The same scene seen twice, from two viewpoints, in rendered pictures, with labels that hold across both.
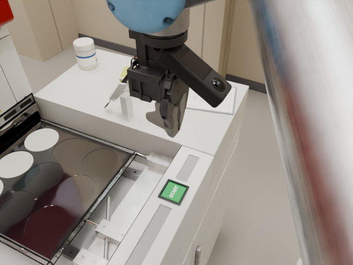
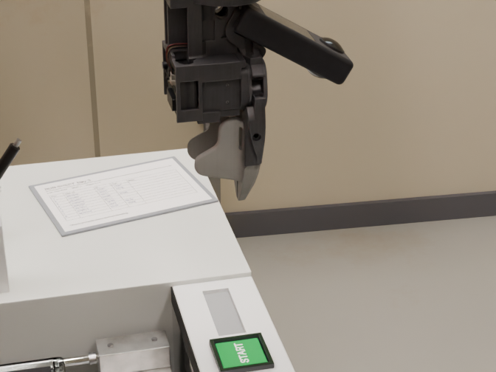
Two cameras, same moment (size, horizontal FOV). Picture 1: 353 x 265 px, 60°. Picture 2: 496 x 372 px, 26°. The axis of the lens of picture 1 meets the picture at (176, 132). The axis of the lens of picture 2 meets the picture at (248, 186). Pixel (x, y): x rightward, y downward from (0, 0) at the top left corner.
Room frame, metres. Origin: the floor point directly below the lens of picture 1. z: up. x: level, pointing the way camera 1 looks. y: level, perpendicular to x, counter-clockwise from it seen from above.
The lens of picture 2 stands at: (-0.29, 0.56, 1.62)
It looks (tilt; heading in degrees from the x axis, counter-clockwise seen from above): 27 degrees down; 322
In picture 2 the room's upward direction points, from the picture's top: straight up
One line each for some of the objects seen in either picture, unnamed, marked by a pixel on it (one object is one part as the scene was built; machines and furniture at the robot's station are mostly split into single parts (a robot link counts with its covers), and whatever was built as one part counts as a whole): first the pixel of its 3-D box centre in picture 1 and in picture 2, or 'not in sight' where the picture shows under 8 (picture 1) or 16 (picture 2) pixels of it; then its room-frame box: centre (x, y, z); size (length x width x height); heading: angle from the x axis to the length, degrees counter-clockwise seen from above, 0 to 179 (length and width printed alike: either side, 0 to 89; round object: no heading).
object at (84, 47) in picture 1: (85, 53); not in sight; (0.99, 0.33, 1.01); 0.07 x 0.07 x 0.10
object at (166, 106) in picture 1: (168, 105); (249, 117); (0.41, 0.01, 1.23); 0.05 x 0.02 x 0.09; 155
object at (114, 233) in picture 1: (114, 233); not in sight; (0.36, 0.15, 0.89); 0.08 x 0.03 x 0.03; 65
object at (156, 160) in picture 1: (161, 162); (133, 352); (0.58, 0.04, 0.89); 0.08 x 0.03 x 0.03; 65
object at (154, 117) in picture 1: (160, 120); (225, 163); (0.42, 0.03, 1.19); 0.06 x 0.03 x 0.09; 65
